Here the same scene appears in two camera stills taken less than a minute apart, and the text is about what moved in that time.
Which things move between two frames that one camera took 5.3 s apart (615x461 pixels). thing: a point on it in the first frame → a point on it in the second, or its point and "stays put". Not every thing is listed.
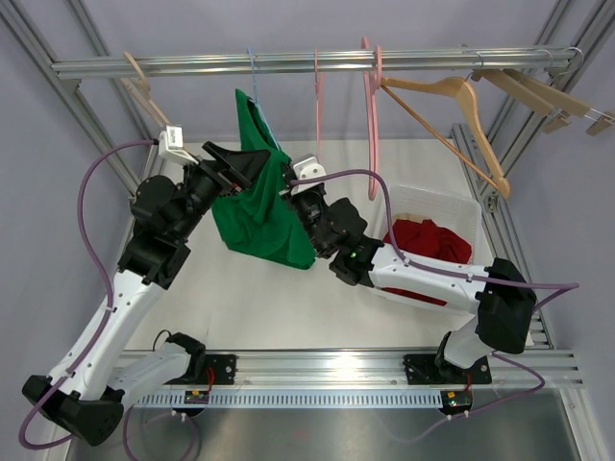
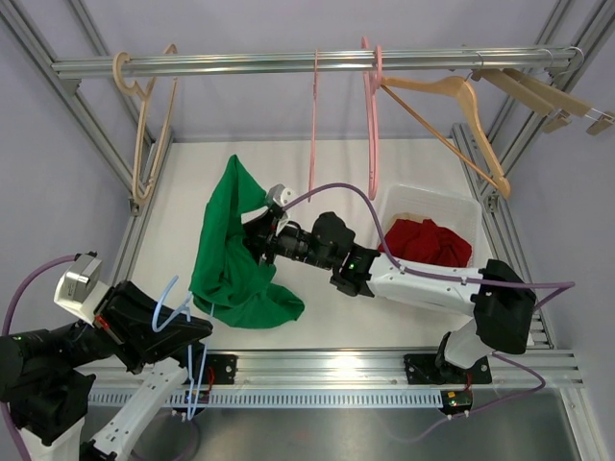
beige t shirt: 411,217 stays put
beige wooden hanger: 141,88 → 118,60
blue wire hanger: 256,99 → 186,307
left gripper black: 244,165 → 126,314
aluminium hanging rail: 322,63 stays put
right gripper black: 290,174 → 257,245
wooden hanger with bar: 498,179 stays put
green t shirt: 260,218 → 229,282
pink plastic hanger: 372,68 stays put
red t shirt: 430,240 stays put
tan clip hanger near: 507,86 stays put
